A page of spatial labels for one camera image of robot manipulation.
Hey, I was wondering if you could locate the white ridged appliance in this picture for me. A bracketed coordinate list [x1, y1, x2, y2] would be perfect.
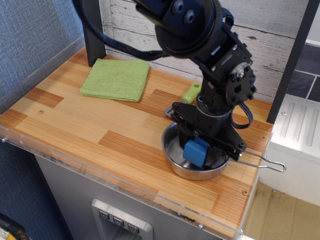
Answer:
[259, 94, 320, 205]

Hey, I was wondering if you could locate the yellow black object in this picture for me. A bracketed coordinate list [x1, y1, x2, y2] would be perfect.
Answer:
[0, 213, 30, 240]

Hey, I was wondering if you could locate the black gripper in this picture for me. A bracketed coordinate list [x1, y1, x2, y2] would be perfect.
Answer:
[170, 100, 247, 170]

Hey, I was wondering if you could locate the green folded cloth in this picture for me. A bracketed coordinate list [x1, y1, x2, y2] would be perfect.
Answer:
[80, 58, 150, 103]

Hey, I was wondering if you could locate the dark post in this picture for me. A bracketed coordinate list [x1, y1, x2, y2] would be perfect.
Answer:
[80, 0, 106, 67]
[266, 0, 320, 124]

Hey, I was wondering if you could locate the clear acrylic edge guard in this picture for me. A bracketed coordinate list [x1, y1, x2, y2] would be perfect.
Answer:
[0, 127, 258, 240]

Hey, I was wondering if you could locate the dark right post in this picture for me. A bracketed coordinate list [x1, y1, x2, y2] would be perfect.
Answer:
[266, 0, 320, 124]

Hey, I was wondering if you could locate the steel pot with wire handle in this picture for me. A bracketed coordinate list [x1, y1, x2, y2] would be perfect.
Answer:
[161, 123, 287, 181]

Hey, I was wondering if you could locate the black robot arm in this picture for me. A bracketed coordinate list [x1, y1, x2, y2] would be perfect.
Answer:
[136, 0, 256, 170]

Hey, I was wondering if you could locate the silver button panel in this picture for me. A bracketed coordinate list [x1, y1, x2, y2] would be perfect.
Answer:
[91, 198, 154, 240]

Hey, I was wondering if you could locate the dark left post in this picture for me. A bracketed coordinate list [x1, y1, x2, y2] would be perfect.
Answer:
[80, 0, 106, 67]

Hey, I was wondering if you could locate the grey spatula green handle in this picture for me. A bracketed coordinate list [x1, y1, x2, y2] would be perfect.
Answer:
[163, 83, 202, 118]

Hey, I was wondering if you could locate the blue block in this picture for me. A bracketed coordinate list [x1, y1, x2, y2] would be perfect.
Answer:
[182, 137, 210, 168]

